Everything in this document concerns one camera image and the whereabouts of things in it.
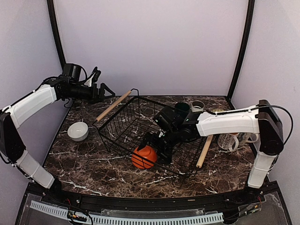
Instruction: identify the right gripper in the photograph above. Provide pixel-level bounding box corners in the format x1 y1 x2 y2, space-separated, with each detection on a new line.
137 127 181 164

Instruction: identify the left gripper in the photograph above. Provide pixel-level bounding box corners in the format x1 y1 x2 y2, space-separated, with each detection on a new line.
66 82 116 105

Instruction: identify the orange bowl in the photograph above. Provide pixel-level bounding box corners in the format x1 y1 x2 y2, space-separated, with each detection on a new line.
131 145 158 169

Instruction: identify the dark green cup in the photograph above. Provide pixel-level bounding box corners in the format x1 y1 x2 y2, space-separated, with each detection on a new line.
175 102 190 116

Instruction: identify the white ribbed bowl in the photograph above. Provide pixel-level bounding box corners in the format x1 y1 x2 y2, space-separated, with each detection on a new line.
67 122 89 142

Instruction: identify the white brown striped cup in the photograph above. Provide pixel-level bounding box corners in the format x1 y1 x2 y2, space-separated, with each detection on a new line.
191 100 205 113

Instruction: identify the white leaf pattern mug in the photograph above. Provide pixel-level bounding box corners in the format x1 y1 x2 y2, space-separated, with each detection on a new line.
217 133 239 152

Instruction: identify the yellow woven pattern plate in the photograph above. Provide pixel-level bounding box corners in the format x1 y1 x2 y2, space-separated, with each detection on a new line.
212 109 226 113

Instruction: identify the tall dragon pattern mug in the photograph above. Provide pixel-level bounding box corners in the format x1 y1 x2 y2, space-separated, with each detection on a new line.
238 133 259 145

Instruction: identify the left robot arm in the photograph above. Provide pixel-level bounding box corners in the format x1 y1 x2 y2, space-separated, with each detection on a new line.
0 63 116 204

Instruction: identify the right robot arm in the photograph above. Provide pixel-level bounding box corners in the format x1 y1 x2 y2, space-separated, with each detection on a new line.
137 99 287 203

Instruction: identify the left wooden rack handle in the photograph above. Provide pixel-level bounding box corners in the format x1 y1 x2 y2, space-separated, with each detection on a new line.
96 90 132 122

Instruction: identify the wooden rack handle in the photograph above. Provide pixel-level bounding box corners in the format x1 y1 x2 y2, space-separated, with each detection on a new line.
196 135 213 168
96 90 132 122

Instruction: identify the black wire dish rack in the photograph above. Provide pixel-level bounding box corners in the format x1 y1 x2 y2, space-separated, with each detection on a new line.
98 96 207 182

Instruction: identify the right wooden rack handle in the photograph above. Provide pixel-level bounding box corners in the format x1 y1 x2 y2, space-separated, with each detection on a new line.
196 135 213 168

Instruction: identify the black front rail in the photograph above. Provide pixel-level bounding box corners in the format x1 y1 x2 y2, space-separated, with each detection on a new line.
44 189 259 211

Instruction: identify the white slotted cable duct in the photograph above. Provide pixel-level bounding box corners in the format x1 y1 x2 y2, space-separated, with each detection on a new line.
30 200 224 225

